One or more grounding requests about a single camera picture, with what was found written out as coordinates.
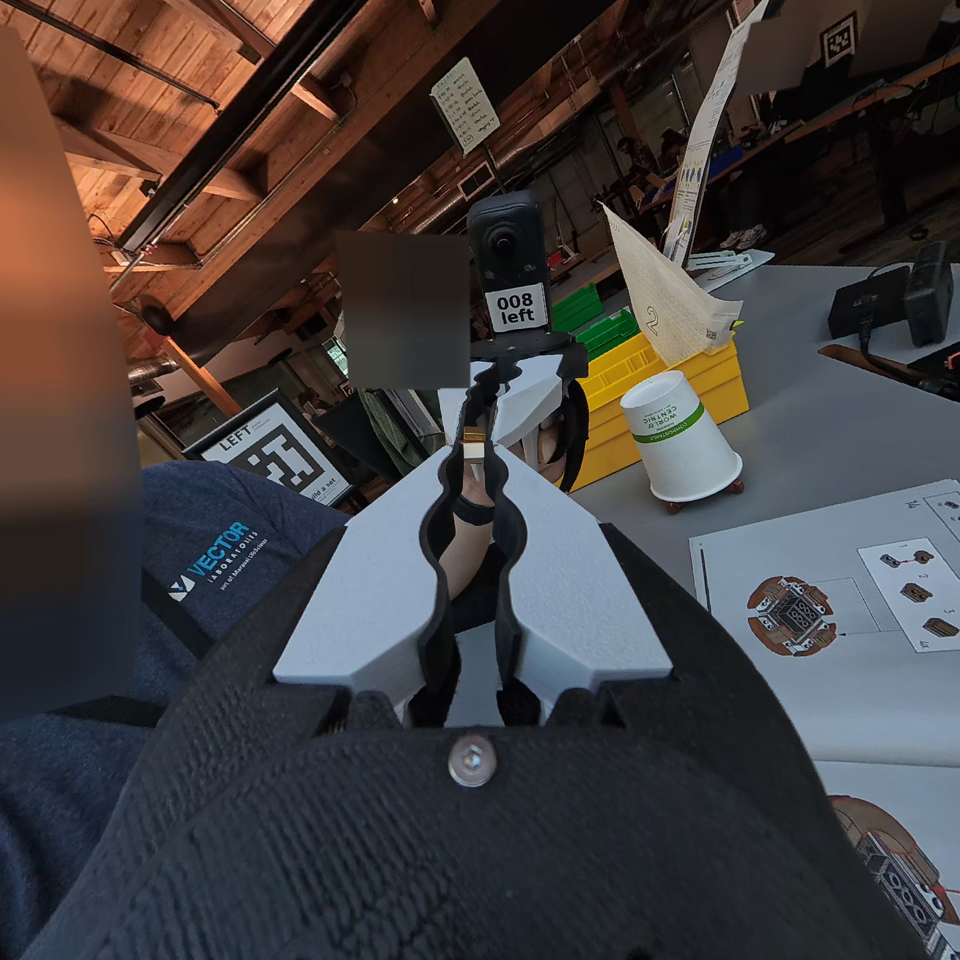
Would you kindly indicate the person's blue t-shirt torso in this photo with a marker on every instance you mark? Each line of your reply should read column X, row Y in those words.
column 225, row 562

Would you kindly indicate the person's left hand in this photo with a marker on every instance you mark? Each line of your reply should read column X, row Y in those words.
column 553, row 450

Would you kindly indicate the black external drive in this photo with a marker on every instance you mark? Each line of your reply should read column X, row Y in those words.
column 862, row 304

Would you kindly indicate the white printed sheet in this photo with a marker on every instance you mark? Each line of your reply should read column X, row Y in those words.
column 712, row 112

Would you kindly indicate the white paper notice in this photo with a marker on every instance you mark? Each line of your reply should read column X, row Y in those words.
column 466, row 105

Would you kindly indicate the numbered paper bag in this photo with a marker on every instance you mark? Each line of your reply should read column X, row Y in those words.
column 667, row 300

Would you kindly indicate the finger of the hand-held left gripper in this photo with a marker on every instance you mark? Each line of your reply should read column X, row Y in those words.
column 529, row 397
column 476, row 397

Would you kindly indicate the black white marker sign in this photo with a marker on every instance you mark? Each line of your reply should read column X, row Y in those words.
column 277, row 457

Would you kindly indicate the person's left forearm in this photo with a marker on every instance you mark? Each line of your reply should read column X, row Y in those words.
column 469, row 559

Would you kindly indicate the lego instruction booklet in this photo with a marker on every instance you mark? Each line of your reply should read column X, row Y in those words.
column 825, row 712

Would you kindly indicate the black quilted wrist rest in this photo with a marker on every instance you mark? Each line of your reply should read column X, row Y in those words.
column 480, row 607

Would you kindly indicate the yellow plastic bin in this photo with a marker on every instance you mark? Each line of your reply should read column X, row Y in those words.
column 660, row 375

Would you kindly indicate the small marker tag sign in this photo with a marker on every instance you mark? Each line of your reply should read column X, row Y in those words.
column 838, row 37

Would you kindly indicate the white paper cup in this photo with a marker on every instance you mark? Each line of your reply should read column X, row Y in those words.
column 682, row 442

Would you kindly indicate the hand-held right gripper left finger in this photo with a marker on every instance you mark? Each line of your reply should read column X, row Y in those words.
column 360, row 600

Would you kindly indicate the green plastic bin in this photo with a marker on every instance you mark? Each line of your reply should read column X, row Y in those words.
column 576, row 304
column 611, row 330

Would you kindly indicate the brown wooden strip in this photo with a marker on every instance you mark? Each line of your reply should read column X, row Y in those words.
column 885, row 364

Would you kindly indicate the white plastic part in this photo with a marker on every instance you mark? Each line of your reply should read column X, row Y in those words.
column 724, row 262

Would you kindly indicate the black oblong device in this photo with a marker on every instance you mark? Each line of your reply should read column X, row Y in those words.
column 928, row 296

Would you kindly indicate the black wrist band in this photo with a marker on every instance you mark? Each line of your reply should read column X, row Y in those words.
column 474, row 512

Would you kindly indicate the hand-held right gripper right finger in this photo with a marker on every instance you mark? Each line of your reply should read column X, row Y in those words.
column 585, row 600

